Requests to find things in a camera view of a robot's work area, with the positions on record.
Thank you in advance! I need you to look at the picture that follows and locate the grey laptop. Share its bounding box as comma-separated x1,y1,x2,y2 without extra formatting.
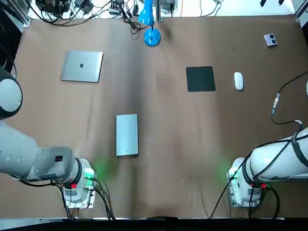
60,50,104,84

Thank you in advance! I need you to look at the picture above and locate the white computer mouse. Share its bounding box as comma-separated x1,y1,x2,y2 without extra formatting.
233,71,244,91

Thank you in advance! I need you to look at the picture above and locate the black mouse pad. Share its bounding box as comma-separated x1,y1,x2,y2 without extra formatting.
185,66,217,93

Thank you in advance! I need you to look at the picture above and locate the blue desk lamp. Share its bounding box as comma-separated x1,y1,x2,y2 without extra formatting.
138,0,162,48

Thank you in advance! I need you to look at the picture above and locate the grey usb hub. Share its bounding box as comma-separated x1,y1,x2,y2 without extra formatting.
109,1,122,15

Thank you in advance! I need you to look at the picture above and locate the black adapter block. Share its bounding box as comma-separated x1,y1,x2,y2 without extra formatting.
75,0,93,14

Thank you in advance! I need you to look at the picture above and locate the lilac box with two sockets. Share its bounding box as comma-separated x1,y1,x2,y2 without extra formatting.
263,33,279,48

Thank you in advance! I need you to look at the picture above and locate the black lamp cable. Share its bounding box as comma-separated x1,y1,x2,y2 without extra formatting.
123,13,148,39

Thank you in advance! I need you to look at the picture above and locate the black left base cable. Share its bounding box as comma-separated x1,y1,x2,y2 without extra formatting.
93,178,116,220

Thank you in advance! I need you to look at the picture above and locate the black base cable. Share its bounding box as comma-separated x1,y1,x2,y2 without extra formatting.
208,154,258,219
93,178,116,220

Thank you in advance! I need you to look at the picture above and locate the silver metal post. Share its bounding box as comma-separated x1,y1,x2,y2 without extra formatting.
155,0,164,22

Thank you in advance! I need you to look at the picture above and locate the black right base cable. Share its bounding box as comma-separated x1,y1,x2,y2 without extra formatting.
208,154,258,219

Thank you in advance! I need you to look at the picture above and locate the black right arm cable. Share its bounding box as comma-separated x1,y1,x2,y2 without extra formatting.
271,71,308,125

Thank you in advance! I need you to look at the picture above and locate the silver aluminium frame post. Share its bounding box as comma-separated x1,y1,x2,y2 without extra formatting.
293,0,308,24
23,0,32,27

